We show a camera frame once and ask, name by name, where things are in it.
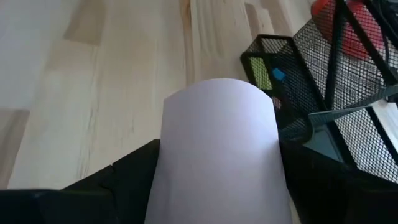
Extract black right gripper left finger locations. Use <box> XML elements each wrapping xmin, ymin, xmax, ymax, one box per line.
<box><xmin>62</xmin><ymin>139</ymin><xmax>161</xmax><ymax>224</ymax></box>

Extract black mesh desk organizer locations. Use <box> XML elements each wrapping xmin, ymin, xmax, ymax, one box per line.
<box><xmin>239</xmin><ymin>0</ymin><xmax>398</xmax><ymax>184</ymax></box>

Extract small blue clip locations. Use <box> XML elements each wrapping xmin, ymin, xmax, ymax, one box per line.
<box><xmin>272</xmin><ymin>67</ymin><xmax>287</xmax><ymax>82</ymax></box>

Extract red desk lamp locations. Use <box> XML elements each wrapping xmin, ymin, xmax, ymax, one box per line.
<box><xmin>310</xmin><ymin>0</ymin><xmax>386</xmax><ymax>60</ymax></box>

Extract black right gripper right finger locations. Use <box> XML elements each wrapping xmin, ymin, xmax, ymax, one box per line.
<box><xmin>279</xmin><ymin>141</ymin><xmax>386</xmax><ymax>224</ymax></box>

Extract green sticky note block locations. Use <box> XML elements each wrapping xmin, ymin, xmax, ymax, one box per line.
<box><xmin>248</xmin><ymin>56</ymin><xmax>273</xmax><ymax>91</ymax></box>

